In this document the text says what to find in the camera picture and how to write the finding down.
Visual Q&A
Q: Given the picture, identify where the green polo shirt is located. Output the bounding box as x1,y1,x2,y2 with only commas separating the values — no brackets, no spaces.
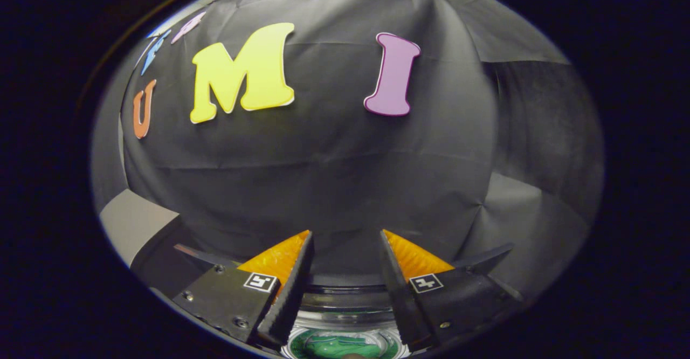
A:
291,333,402,359

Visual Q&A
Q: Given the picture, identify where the dark washing machine lid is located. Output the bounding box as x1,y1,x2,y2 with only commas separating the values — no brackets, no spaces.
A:
131,219,518,359

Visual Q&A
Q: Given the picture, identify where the beige and grey cabinet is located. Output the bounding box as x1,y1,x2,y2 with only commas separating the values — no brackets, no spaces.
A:
100,189,180,268

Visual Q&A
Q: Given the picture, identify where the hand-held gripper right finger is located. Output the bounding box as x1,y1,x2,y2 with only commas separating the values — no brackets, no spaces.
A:
379,229,523,351

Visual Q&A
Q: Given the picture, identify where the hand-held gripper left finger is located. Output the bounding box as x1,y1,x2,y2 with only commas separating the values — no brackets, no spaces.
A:
172,230,315,349

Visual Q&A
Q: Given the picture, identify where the dark grey washing machine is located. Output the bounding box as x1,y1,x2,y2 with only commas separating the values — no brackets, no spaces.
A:
279,319,413,359

